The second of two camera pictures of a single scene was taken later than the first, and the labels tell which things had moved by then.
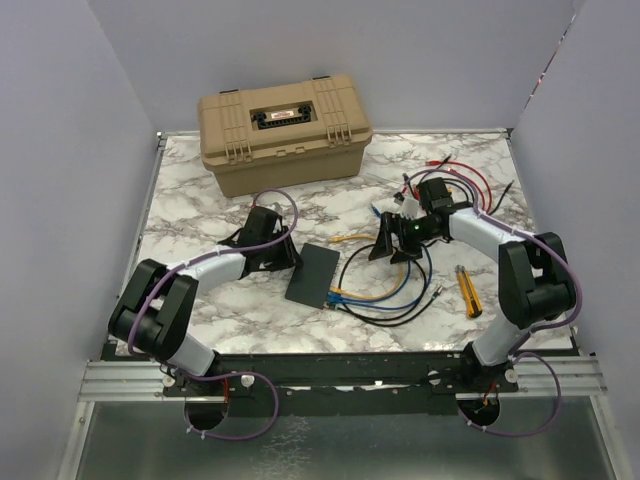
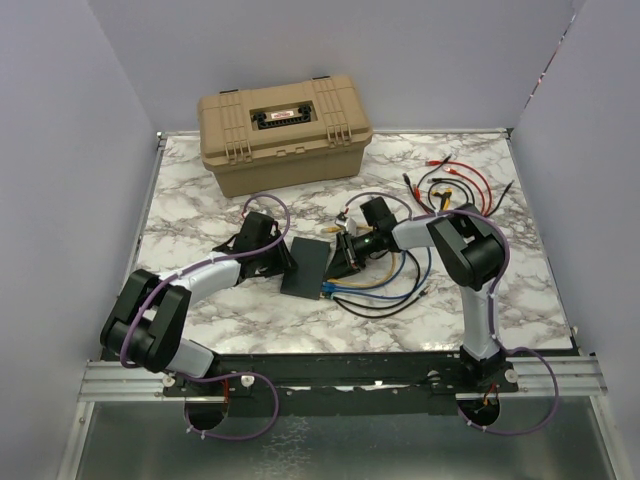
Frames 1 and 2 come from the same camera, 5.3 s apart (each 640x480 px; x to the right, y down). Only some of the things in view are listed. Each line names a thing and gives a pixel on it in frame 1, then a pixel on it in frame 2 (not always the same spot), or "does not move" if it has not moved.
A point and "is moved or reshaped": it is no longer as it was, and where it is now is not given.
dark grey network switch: (313, 275) is moved or reshaped
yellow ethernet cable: (356, 295) is moved or reshaped
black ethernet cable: (451, 179) is moved or reshaped
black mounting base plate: (343, 384) does not move
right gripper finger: (384, 244) to (344, 260)
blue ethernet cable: (417, 301) is moved or reshaped
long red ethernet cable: (468, 166) does not move
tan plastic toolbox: (285, 136) does not move
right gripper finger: (407, 254) to (360, 257)
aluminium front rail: (138, 379) does not move
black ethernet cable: (404, 175) does not move
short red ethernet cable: (466, 177) does not move
